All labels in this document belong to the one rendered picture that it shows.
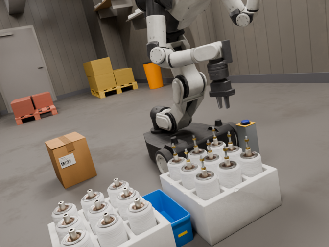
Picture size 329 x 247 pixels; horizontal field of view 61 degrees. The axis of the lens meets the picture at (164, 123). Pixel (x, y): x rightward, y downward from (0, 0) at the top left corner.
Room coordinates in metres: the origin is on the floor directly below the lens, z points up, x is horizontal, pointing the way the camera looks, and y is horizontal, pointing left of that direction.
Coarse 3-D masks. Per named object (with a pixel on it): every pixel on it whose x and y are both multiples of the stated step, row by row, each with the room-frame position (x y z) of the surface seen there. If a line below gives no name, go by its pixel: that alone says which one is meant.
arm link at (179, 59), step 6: (162, 48) 1.33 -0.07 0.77; (168, 54) 1.34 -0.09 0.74; (174, 54) 1.30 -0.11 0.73; (180, 54) 1.29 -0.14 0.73; (186, 54) 1.27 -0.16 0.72; (168, 60) 1.31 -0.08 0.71; (174, 60) 1.29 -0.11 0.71; (180, 60) 1.28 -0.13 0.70; (186, 60) 1.27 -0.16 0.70; (162, 66) 1.33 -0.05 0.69; (168, 66) 1.32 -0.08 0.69; (174, 66) 1.31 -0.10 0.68; (180, 66) 1.30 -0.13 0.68
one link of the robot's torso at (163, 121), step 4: (160, 112) 1.99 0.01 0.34; (164, 112) 1.98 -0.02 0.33; (156, 116) 1.98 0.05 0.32; (160, 116) 1.92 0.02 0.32; (164, 116) 1.86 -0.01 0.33; (156, 120) 1.97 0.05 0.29; (160, 120) 1.91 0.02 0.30; (164, 120) 1.85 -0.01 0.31; (168, 120) 1.82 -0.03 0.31; (160, 124) 1.93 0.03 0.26; (164, 124) 1.87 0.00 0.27; (168, 124) 1.82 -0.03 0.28; (164, 128) 1.90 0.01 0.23; (168, 128) 1.84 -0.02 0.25
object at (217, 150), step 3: (225, 144) 1.33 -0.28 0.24; (207, 147) 1.34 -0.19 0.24; (210, 147) 1.32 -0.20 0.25; (216, 147) 1.30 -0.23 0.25; (219, 147) 1.30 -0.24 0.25; (222, 147) 1.30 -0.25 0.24; (213, 150) 1.30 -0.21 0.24; (216, 150) 1.29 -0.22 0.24; (219, 150) 1.29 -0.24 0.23; (213, 153) 1.30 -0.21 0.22; (216, 153) 1.29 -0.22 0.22; (219, 153) 1.29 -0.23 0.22; (222, 159) 1.29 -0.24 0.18
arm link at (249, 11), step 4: (248, 0) 1.59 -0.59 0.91; (252, 0) 1.57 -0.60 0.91; (256, 0) 1.56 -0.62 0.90; (260, 0) 1.58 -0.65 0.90; (248, 4) 1.59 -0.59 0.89; (252, 4) 1.57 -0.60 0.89; (256, 4) 1.57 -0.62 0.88; (244, 8) 1.66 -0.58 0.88; (248, 8) 1.60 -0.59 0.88; (252, 8) 1.58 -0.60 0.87; (256, 8) 1.58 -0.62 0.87; (240, 12) 1.63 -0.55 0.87; (244, 12) 1.60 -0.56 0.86; (248, 12) 1.60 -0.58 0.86; (252, 12) 1.59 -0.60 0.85; (256, 12) 1.60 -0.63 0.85; (252, 16) 1.58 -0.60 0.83; (252, 20) 1.61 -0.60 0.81
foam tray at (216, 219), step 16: (160, 176) 1.27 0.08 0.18; (256, 176) 1.06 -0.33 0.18; (272, 176) 1.07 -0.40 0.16; (176, 192) 1.13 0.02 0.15; (192, 192) 1.05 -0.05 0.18; (224, 192) 0.99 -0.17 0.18; (240, 192) 1.00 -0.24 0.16; (256, 192) 1.03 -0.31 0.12; (272, 192) 1.06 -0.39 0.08; (192, 208) 1.01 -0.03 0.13; (208, 208) 0.93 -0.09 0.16; (224, 208) 0.96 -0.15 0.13; (240, 208) 0.99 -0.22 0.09; (256, 208) 1.02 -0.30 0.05; (272, 208) 1.06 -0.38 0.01; (192, 224) 1.04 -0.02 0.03; (208, 224) 0.93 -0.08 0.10; (224, 224) 0.96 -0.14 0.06; (240, 224) 0.99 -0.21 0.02; (208, 240) 0.94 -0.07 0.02
